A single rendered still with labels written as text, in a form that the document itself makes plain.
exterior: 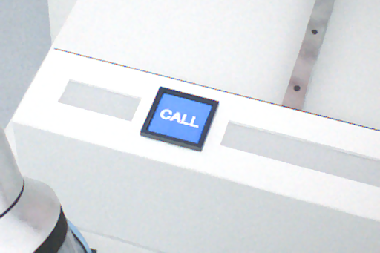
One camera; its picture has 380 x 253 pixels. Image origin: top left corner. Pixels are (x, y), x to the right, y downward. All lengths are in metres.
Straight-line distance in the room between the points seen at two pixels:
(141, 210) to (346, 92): 0.30
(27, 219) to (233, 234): 0.36
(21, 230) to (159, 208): 0.35
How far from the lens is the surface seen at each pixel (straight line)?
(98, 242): 0.98
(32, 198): 0.58
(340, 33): 1.16
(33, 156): 0.91
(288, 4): 1.19
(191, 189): 0.86
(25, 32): 2.31
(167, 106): 0.88
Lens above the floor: 1.63
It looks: 47 degrees down
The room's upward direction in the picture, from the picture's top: 1 degrees clockwise
